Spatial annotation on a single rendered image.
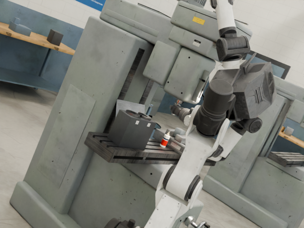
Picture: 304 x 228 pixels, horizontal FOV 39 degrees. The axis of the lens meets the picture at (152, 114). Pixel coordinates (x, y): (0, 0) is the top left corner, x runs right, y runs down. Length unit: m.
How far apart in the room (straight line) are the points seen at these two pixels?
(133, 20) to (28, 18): 4.07
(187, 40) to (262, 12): 7.46
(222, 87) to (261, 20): 8.18
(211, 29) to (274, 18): 7.35
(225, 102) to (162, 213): 0.64
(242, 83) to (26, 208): 1.93
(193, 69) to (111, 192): 0.99
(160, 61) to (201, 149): 0.92
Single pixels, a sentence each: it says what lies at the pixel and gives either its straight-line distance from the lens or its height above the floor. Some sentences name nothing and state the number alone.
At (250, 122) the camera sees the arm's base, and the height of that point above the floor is 1.41.
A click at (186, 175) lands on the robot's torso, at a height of 1.07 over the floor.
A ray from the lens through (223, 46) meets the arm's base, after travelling 2.25.
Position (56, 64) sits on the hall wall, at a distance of 7.59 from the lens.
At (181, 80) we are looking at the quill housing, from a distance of 2.74.
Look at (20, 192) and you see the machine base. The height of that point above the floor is 0.15.
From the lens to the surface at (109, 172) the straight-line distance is 2.96.
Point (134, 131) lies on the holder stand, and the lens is 2.52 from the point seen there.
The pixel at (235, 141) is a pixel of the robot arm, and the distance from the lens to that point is 2.47.
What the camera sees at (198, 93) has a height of 1.40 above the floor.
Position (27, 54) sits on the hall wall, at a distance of 7.20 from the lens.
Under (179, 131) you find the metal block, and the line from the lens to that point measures 2.99.
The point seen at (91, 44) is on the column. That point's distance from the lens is 3.13.
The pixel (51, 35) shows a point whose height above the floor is 0.99.
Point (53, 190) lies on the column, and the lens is 3.26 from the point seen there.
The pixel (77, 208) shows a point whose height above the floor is 0.29.
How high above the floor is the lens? 1.63
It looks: 10 degrees down
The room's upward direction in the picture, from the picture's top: 24 degrees clockwise
